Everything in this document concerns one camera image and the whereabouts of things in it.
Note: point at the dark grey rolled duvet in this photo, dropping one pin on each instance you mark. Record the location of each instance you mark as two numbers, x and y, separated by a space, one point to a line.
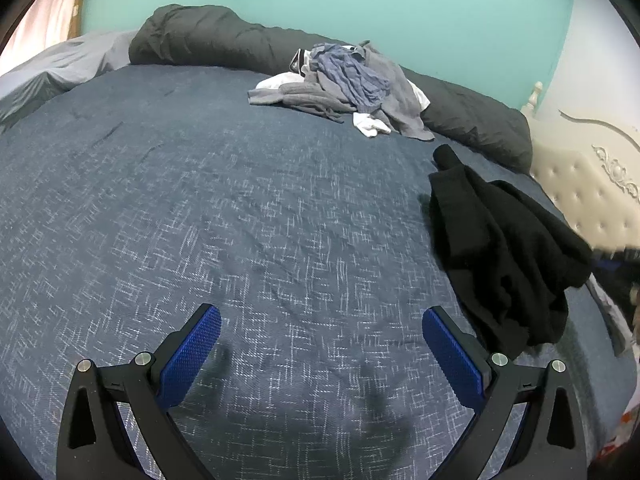
225 40

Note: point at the cream tufted headboard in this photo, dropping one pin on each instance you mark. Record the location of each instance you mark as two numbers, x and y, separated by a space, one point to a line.
575 185

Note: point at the grey shirt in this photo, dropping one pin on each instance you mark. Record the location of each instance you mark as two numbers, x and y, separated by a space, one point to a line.
400 95

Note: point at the light grey bed sheet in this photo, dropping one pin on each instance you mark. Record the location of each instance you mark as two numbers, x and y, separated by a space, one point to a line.
75 60

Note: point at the grey knit garment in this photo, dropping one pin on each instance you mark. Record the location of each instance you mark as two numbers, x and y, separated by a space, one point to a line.
300 95

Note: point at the wooden window frame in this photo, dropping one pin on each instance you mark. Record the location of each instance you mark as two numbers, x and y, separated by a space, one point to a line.
80 0

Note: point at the black and white garment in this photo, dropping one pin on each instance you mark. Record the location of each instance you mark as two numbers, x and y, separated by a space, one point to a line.
298 57

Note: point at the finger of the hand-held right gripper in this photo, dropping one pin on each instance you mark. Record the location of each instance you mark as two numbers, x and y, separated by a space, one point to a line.
620 256

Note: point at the black pants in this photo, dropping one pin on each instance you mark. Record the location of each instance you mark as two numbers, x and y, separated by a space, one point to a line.
500 250

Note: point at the pink curtain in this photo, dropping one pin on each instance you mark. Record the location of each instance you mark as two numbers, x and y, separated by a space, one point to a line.
50 15

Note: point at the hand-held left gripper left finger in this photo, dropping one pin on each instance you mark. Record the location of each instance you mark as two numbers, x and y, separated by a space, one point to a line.
192 360

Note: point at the white sock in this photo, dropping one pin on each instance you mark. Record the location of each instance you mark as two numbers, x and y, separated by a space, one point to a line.
370 125

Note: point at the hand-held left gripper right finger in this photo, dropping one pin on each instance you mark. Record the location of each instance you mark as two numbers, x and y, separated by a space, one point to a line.
452 360

